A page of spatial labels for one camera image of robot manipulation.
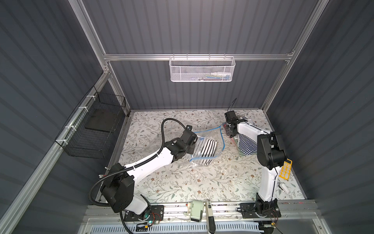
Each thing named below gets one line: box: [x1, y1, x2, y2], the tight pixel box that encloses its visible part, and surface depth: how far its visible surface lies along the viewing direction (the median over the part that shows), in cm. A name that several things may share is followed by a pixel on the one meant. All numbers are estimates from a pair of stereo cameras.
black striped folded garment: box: [198, 139, 218, 166], surface depth 97 cm
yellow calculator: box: [278, 158, 293, 181], surface depth 88 cm
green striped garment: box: [229, 136, 247, 157], surface depth 97 cm
